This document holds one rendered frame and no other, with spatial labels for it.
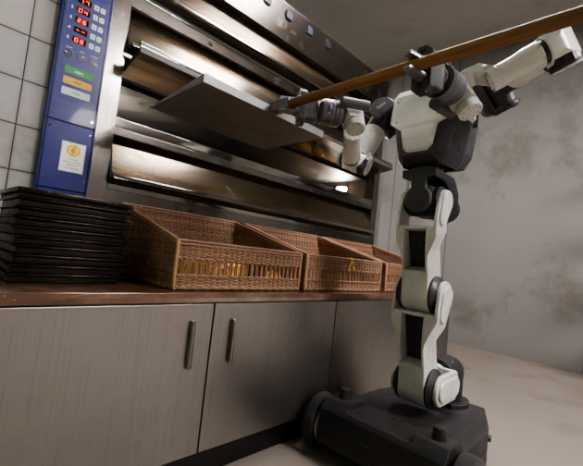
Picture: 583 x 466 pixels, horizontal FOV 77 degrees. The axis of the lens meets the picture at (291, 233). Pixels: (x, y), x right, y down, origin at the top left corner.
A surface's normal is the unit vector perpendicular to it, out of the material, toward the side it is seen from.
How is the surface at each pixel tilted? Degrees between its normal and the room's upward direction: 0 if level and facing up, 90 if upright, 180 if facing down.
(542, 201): 90
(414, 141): 91
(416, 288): 92
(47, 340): 90
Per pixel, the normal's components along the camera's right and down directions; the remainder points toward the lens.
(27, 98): 0.70, 0.04
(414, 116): -0.75, -0.11
